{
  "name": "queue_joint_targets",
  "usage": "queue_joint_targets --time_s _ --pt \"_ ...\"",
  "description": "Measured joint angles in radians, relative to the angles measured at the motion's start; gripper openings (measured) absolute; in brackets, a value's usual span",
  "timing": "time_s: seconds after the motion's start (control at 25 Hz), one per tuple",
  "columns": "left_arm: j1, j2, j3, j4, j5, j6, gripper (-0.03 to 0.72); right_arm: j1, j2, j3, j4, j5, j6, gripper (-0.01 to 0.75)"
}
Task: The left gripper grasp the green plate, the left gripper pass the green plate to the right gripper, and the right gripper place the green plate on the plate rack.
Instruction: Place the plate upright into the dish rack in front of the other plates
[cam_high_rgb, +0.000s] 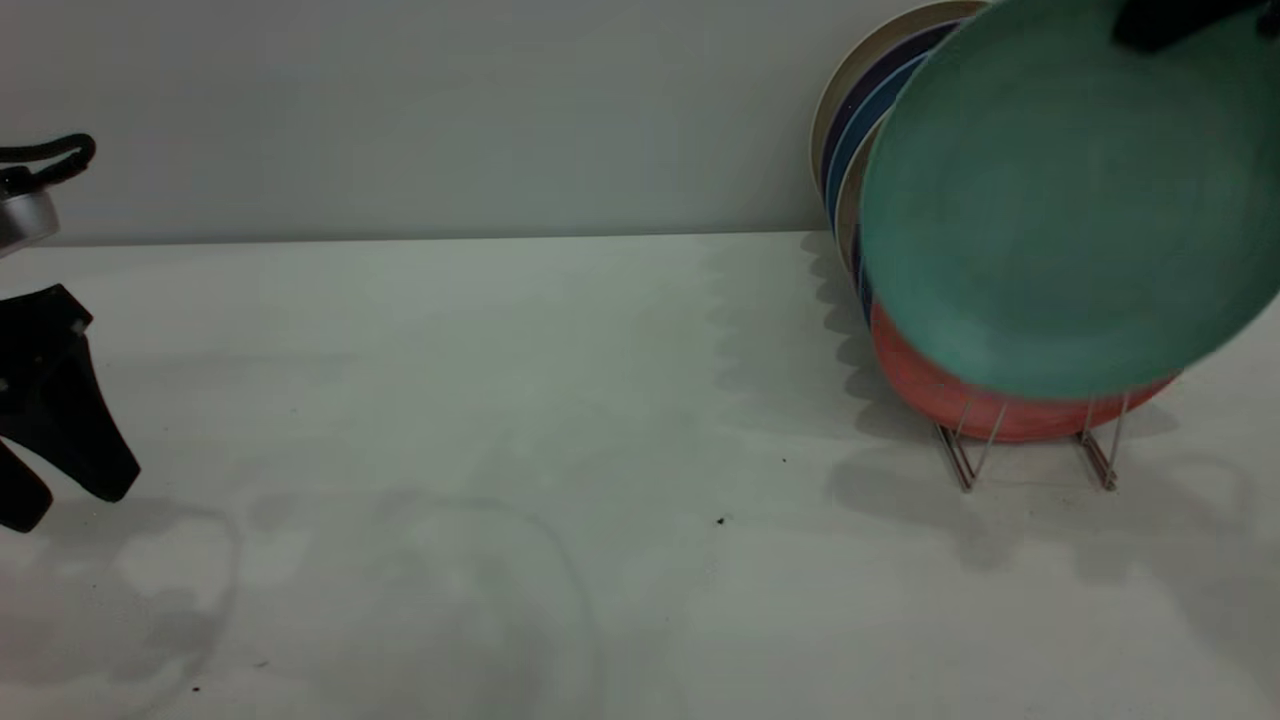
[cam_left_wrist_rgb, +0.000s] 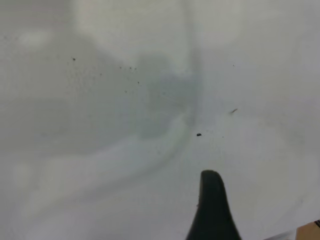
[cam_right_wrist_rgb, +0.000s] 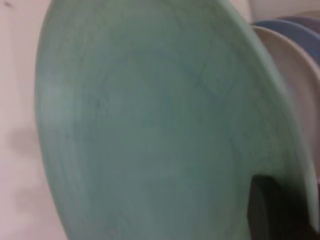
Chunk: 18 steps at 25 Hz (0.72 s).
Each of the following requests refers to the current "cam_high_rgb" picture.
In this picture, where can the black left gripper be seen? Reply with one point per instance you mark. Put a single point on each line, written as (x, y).
(35, 350)

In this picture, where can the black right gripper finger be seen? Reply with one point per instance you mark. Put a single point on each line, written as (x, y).
(1170, 20)

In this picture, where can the green round plate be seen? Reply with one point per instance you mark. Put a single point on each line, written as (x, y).
(1070, 200)

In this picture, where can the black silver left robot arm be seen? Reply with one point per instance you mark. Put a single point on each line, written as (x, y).
(20, 220)

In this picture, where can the dark navy plate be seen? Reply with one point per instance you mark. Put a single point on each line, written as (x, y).
(880, 70)

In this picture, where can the beige round plate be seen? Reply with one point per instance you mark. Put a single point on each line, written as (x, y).
(852, 190)
(870, 50)

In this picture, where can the teal blue plate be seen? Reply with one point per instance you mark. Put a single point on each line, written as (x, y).
(865, 120)

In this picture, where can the navy plate light-blue rim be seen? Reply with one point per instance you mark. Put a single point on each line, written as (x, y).
(865, 300)

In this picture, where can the pink round plate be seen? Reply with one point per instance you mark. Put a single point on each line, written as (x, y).
(960, 405)

